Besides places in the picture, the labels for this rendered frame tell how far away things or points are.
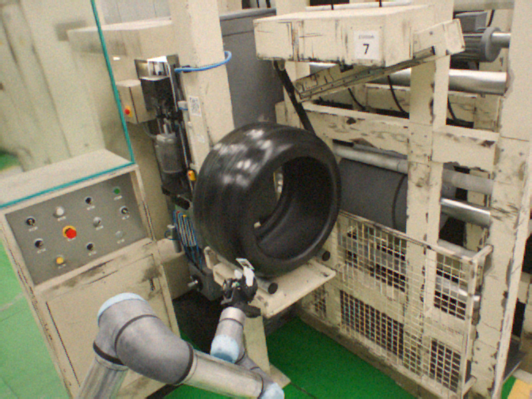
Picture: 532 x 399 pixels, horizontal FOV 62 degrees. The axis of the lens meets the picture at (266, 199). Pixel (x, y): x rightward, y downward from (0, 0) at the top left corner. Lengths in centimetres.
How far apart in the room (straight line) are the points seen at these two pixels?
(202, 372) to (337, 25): 106
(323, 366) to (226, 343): 139
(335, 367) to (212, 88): 163
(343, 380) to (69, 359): 135
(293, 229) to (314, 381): 95
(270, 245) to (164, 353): 97
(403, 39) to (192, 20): 71
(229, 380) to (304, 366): 148
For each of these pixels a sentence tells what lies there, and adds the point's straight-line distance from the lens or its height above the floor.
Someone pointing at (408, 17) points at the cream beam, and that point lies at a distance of 146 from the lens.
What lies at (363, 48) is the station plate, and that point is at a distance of 142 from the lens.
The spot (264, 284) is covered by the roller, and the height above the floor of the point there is 91.
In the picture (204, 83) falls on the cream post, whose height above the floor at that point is 160.
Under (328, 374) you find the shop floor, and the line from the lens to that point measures 256.
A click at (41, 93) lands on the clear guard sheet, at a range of 184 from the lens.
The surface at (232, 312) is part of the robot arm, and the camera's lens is 132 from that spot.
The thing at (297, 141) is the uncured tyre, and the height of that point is 141.
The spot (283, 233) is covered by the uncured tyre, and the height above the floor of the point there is 94.
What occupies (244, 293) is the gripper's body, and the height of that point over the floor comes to 105.
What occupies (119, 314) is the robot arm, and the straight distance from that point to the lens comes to 107.
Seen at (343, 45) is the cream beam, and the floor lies 170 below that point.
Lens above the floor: 188
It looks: 25 degrees down
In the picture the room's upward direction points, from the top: 7 degrees counter-clockwise
